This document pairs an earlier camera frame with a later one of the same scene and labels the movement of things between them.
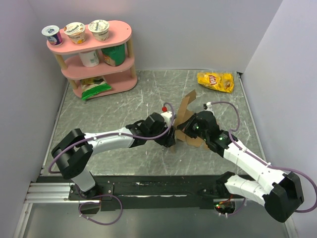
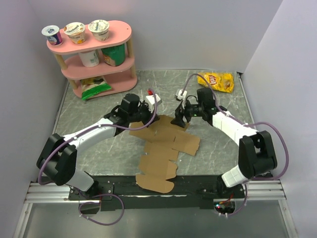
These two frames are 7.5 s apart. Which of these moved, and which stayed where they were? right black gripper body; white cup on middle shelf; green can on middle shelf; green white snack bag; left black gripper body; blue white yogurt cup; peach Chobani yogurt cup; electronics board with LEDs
Moved: right black gripper body; left black gripper body
Stayed: blue white yogurt cup; green white snack bag; electronics board with LEDs; green can on middle shelf; white cup on middle shelf; peach Chobani yogurt cup
